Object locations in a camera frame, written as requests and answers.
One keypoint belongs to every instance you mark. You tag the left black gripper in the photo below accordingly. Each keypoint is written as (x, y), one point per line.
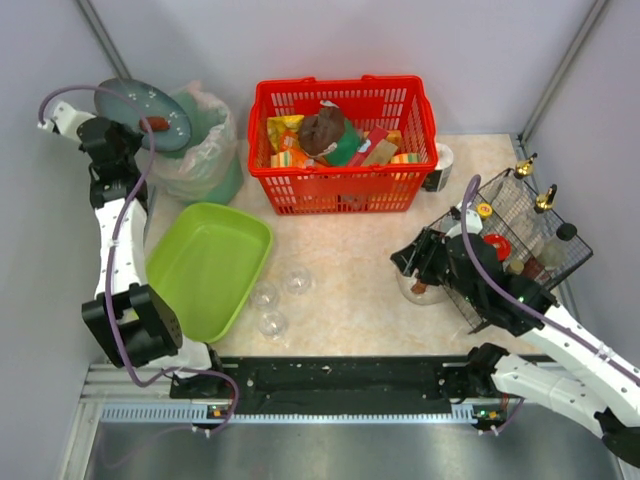
(118, 133)

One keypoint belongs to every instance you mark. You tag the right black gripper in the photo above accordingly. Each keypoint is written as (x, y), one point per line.
(423, 255)

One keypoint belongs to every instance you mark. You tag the blue ceramic plate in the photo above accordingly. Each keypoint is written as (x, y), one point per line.
(127, 101)

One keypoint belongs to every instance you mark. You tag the brown meat piece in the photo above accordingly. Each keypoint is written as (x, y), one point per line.
(154, 124)

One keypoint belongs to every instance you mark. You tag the yellow cap sauce bottle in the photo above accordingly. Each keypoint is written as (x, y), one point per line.
(484, 210)

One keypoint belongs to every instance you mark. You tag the red lid sauce jar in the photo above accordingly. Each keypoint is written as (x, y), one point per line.
(500, 243)

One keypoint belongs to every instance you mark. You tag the clear bottle with gold pourer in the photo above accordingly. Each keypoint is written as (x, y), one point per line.
(514, 185)

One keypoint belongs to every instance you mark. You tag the dark vinegar bottle black cap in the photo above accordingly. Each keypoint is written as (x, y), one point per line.
(550, 253)

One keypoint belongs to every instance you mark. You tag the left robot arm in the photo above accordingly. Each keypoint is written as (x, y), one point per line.
(128, 318)

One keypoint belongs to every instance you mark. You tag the brown rib bone piece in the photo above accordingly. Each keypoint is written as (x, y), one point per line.
(419, 288)

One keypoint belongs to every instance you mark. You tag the clear glass oval dish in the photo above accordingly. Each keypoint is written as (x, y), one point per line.
(433, 294)

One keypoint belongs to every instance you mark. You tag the white paper cup roll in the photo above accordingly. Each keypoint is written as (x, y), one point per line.
(437, 179)

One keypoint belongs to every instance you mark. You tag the striped sponge right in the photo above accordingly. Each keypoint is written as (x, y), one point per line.
(406, 158)

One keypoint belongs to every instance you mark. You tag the striped sponge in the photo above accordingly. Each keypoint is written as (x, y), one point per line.
(282, 160)
(406, 158)

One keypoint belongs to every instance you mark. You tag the green bin with plastic liner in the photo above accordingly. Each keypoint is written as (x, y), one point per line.
(207, 169)

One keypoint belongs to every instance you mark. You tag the green snack bag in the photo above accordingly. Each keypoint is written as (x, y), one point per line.
(346, 147)

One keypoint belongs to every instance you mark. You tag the red carton box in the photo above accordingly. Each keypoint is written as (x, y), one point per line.
(371, 140)

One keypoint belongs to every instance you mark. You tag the red plastic shopping basket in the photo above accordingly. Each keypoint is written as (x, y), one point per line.
(397, 104)

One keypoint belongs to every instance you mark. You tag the lime green plastic tray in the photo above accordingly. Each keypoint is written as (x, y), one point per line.
(206, 265)

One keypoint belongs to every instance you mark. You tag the brown paper bag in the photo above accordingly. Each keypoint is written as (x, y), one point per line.
(320, 132)

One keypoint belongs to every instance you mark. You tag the striped sponge left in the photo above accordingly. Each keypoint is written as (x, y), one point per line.
(282, 160)

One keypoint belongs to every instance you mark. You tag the orange snack packet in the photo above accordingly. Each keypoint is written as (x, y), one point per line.
(290, 143)

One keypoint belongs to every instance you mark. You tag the yellow snack packet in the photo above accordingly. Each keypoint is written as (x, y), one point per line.
(277, 126)

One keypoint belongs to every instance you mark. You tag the black wire rack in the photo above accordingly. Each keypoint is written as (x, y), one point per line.
(530, 225)

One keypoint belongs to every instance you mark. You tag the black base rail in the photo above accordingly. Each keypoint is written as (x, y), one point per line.
(355, 386)

